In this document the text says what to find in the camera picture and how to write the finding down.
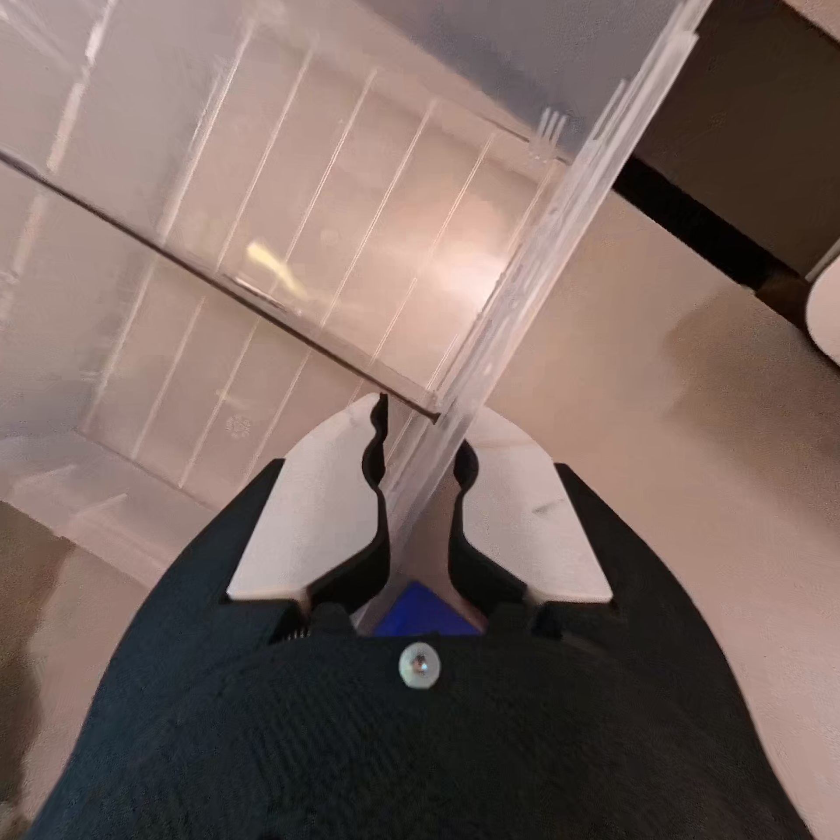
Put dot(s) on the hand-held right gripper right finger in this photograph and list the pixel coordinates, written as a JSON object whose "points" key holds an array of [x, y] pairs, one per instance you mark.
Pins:
{"points": [[531, 525]]}

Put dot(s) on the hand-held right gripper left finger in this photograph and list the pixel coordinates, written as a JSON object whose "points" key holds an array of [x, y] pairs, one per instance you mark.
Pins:
{"points": [[308, 518]]}

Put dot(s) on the blue plastic bin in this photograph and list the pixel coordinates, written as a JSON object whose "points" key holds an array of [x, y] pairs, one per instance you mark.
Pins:
{"points": [[426, 613]]}

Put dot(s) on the wooden document stand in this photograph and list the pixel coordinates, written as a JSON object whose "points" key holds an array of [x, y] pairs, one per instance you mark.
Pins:
{"points": [[827, 308]]}

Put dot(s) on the clear plastic bin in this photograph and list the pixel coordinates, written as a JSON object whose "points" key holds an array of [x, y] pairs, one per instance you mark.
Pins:
{"points": [[262, 164]]}

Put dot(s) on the grey desk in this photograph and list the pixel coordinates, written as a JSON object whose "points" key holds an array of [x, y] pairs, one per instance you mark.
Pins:
{"points": [[656, 492]]}

